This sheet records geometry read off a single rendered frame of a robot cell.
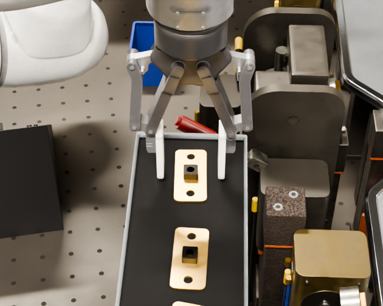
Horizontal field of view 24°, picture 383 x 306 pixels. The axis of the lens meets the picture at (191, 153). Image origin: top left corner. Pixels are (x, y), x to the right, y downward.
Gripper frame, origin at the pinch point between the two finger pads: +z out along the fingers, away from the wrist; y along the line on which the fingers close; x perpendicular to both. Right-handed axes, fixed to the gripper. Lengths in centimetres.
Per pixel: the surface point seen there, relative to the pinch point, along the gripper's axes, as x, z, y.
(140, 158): 3.0, 4.0, -6.1
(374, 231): 4.9, 19.7, 24.9
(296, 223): -0.9, 11.5, 13.1
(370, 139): 28.4, 25.3, 28.2
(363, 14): 55, 20, 30
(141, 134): 6.7, 3.5, -6.2
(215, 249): -11.1, 4.1, 2.8
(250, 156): 10.0, 10.6, 7.7
